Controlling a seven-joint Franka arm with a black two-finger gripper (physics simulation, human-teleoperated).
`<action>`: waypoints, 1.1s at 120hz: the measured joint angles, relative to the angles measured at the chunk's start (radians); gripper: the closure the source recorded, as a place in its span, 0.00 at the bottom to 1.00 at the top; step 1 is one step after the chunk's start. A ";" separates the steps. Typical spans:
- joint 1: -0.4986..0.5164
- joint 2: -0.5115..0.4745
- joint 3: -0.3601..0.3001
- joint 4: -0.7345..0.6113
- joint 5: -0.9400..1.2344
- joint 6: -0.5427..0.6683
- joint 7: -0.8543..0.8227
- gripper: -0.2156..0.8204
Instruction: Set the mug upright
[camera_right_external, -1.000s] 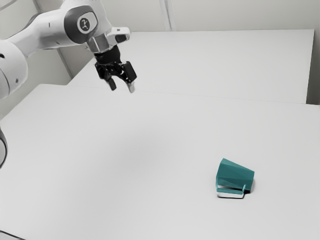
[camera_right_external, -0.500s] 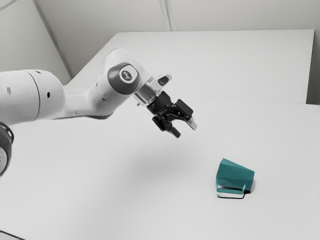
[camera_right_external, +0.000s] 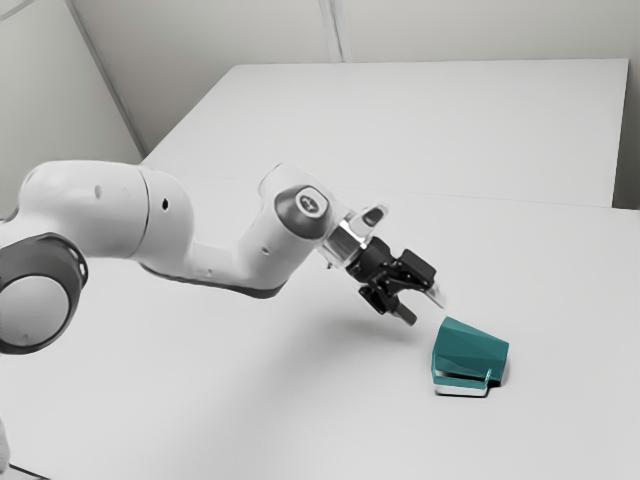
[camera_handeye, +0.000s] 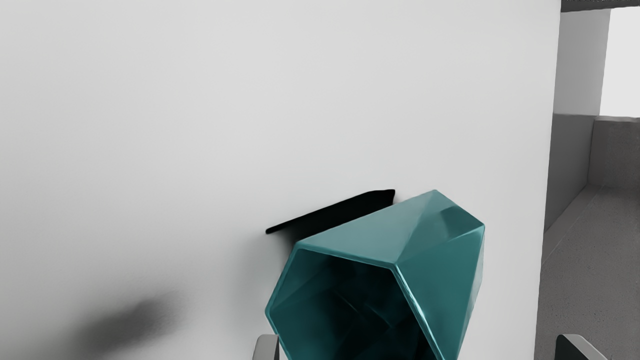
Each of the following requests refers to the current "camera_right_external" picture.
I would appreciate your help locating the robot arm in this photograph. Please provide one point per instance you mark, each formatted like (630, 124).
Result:
(165, 230)

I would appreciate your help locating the teal faceted mug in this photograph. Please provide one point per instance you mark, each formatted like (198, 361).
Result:
(467, 357)

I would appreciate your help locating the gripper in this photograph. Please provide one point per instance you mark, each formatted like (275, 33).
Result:
(377, 262)

